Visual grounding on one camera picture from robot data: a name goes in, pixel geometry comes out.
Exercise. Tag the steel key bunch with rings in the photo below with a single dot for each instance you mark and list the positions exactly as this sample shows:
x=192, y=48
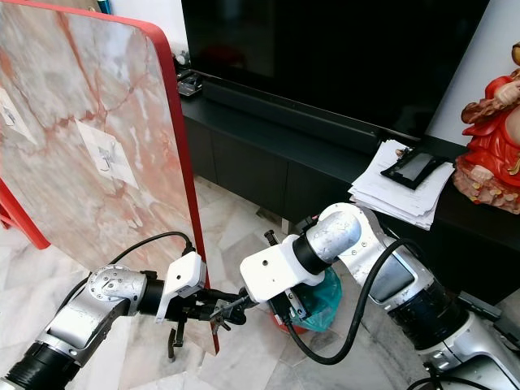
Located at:
x=223, y=323

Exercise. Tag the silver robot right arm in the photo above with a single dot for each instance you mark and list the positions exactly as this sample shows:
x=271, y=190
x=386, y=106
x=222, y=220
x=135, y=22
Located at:
x=357, y=236

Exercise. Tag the white adhesive hook pad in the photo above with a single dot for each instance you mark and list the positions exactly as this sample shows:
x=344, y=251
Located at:
x=16, y=118
x=107, y=154

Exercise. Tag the teal bin liner bag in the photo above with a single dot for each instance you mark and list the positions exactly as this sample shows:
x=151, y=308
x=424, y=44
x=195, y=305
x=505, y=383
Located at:
x=325, y=301

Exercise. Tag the pink marble board with legs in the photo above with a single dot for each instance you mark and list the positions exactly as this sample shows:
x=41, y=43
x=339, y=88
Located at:
x=97, y=227

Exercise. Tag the black tv console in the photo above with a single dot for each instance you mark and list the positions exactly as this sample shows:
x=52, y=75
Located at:
x=260, y=162

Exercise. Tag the white paper stack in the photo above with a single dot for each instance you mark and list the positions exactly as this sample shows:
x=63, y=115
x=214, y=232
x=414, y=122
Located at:
x=382, y=201

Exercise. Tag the black phone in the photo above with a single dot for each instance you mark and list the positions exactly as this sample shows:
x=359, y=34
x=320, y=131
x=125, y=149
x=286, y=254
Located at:
x=413, y=168

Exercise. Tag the small black device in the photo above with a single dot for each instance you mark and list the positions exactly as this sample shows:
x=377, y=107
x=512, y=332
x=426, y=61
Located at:
x=191, y=84

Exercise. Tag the red laughing buddha statue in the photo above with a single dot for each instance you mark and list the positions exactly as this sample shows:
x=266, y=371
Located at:
x=491, y=146

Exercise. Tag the black television screen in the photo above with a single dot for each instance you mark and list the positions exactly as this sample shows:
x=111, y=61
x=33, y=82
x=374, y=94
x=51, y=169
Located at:
x=333, y=49

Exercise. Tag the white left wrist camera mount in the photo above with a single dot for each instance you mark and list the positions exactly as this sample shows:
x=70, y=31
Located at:
x=183, y=278

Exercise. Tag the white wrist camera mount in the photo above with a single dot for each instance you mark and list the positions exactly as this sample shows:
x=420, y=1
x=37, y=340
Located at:
x=183, y=278
x=280, y=266

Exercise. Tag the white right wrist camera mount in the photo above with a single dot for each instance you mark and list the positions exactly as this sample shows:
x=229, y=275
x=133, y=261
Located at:
x=280, y=266

